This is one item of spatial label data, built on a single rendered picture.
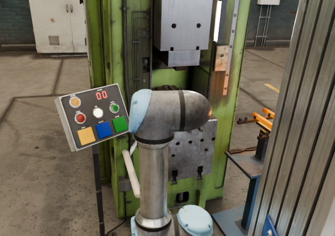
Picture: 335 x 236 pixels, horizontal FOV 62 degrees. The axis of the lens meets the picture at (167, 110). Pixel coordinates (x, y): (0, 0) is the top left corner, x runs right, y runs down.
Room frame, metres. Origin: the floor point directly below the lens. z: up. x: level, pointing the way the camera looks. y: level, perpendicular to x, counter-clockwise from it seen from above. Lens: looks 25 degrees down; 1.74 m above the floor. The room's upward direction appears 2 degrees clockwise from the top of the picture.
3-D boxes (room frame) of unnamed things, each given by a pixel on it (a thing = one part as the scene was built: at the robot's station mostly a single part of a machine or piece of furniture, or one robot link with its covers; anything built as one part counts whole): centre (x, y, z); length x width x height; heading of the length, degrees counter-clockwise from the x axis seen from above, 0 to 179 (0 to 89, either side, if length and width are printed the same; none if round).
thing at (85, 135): (1.22, 0.41, 1.01); 0.07 x 0.05 x 0.07; 133
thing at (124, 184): (1.63, 0.29, 0.36); 0.09 x 0.07 x 0.12; 108
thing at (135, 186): (1.44, 0.21, 0.62); 0.44 x 0.05 x 0.05; 18
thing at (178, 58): (1.83, -0.02, 1.32); 0.42 x 0.20 x 0.10; 18
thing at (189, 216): (0.68, -0.10, 0.98); 0.13 x 0.12 x 0.14; 99
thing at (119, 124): (1.35, 0.26, 1.01); 0.07 x 0.05 x 0.07; 133
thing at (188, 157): (1.86, -0.07, 0.69); 0.56 x 0.38 x 0.45; 18
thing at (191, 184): (1.86, -0.07, 0.23); 0.55 x 0.37 x 0.47; 18
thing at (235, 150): (1.74, -0.72, 0.67); 0.60 x 0.04 x 0.01; 109
